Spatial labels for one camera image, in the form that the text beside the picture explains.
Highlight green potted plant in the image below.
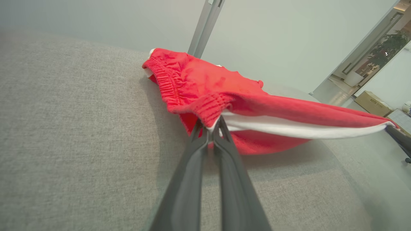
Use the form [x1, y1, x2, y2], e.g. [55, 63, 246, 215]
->
[369, 30, 410, 68]

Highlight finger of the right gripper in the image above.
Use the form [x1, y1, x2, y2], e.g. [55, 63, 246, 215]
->
[385, 124, 411, 156]

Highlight grey low table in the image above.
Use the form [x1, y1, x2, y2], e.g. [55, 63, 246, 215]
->
[387, 108, 411, 137]

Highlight white plant pot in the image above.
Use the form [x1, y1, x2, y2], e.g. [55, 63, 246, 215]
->
[343, 70, 365, 88]

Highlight brown cardboard box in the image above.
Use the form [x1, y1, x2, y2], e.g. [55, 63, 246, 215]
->
[354, 90, 394, 118]

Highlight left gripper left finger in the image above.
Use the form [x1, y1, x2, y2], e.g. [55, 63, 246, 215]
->
[149, 119, 210, 231]

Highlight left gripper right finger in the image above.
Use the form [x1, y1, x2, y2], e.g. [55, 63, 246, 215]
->
[212, 115, 273, 231]

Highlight grey metal post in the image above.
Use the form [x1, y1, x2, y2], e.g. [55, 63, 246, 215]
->
[187, 0, 225, 59]

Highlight red shorts with white trim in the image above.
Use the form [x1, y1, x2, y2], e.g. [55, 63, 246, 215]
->
[142, 47, 400, 156]

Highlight grey fabric sofa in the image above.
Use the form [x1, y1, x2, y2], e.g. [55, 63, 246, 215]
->
[0, 27, 411, 231]

